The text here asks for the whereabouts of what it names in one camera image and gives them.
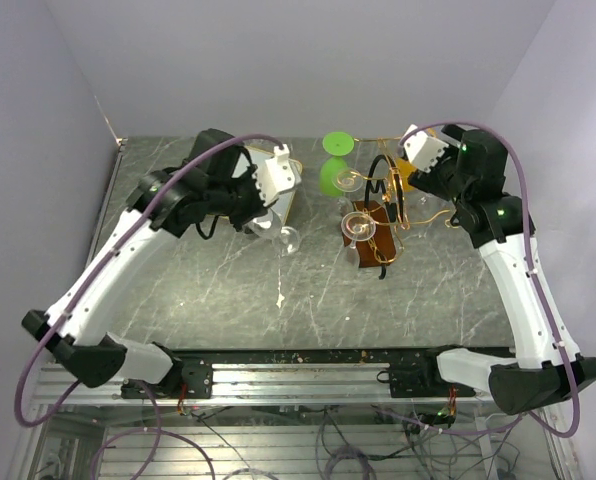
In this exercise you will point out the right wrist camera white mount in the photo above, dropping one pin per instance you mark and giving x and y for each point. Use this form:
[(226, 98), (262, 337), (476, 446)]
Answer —
[(421, 150)]

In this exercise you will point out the gold framed whiteboard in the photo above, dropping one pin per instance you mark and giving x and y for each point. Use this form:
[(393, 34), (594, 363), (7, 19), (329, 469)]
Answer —
[(283, 205)]

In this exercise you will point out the clear wine glass front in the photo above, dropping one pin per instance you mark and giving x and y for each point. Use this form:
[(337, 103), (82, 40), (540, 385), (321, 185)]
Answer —
[(356, 227)]

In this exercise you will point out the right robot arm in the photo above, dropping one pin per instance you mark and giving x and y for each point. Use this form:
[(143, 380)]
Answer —
[(466, 166)]

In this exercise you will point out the orange plastic wine glass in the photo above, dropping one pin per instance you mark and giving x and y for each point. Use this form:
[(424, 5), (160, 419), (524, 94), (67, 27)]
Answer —
[(405, 168)]

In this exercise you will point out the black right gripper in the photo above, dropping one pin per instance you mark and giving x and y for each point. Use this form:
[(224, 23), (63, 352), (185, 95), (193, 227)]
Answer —
[(430, 181)]

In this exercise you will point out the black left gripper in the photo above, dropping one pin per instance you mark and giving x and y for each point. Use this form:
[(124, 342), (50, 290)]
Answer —
[(257, 209)]

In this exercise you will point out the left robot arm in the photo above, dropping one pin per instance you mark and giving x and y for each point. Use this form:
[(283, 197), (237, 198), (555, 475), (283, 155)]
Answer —
[(218, 178)]

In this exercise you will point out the aluminium mounting rail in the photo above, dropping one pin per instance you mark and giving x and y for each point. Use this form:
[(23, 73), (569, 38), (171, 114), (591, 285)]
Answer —
[(260, 384)]

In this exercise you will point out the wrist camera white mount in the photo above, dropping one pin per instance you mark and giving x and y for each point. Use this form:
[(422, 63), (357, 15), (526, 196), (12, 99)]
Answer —
[(277, 175), (421, 150)]

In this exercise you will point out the clear wine glass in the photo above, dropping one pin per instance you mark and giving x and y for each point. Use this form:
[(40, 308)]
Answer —
[(346, 181), (356, 227), (425, 202)]

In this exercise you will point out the clear tall flute glass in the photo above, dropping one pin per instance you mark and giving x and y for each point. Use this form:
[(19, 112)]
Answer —
[(285, 239)]

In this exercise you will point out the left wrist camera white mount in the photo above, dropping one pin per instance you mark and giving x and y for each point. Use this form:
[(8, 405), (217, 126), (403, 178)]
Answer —
[(277, 175)]

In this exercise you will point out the gold wire wine glass rack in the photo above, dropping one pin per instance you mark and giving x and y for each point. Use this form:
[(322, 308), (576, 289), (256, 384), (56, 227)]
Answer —
[(382, 196)]

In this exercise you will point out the green plastic wine glass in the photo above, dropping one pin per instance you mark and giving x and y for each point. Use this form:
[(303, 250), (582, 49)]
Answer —
[(337, 145)]

